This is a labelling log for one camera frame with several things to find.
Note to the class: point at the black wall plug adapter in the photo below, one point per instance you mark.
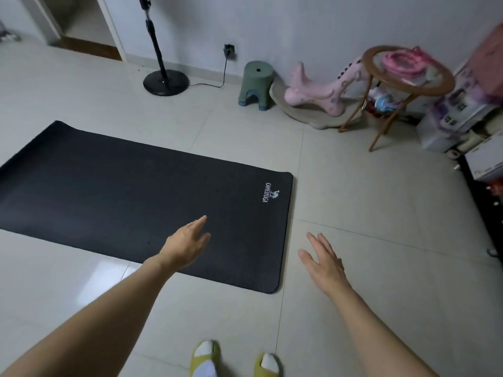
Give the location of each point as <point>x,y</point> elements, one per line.
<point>229,50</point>

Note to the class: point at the yellow slipper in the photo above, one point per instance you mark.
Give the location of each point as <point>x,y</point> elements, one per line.
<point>263,369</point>
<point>198,365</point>

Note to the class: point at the beige curved balance board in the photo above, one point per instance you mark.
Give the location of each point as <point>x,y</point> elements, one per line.
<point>302,113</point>

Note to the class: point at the pink bag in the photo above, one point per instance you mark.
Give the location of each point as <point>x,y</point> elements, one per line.
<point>489,62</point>

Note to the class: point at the plain white box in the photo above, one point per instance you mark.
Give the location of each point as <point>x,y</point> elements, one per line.
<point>489,158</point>

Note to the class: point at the person's left hand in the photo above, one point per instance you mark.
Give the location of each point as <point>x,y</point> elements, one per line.
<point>182,245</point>

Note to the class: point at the black yoga mat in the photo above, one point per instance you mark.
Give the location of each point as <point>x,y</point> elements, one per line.
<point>137,200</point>

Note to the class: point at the white and purple cardboard box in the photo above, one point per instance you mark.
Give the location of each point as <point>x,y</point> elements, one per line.
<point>452,113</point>

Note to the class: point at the person's left forearm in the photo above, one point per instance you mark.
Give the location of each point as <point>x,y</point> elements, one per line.
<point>94,321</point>

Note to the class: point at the white door frame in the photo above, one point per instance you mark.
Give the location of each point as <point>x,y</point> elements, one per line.
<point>106,27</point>

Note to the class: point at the person's left thumb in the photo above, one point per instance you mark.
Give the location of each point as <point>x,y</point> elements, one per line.
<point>204,239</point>

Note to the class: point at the blue and white toy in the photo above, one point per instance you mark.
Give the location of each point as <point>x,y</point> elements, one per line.
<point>383,102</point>

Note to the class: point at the green plastic stool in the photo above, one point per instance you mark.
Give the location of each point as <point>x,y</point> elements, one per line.
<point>256,84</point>

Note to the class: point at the round wooden glass-top table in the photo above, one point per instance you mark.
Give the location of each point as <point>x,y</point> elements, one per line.
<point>408,88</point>

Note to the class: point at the person's right middle finger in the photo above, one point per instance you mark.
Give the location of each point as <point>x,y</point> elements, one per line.
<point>325,244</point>

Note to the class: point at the pink animal-shaped toy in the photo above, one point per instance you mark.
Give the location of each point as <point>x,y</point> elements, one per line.
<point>318,94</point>

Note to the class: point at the person's right forearm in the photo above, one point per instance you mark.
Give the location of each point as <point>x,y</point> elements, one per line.
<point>373,333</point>

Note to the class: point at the yellow right slipper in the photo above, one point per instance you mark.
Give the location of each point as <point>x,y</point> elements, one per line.
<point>263,369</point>

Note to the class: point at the yellow left slipper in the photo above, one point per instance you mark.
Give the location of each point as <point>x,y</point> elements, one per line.
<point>198,365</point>

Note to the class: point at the person's right hand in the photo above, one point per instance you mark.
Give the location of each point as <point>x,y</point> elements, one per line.
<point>324,268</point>

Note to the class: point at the black floor fan stand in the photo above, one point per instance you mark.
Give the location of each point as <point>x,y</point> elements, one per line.
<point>165,80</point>

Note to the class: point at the person's right thumb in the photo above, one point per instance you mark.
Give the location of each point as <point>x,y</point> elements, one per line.
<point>305,257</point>

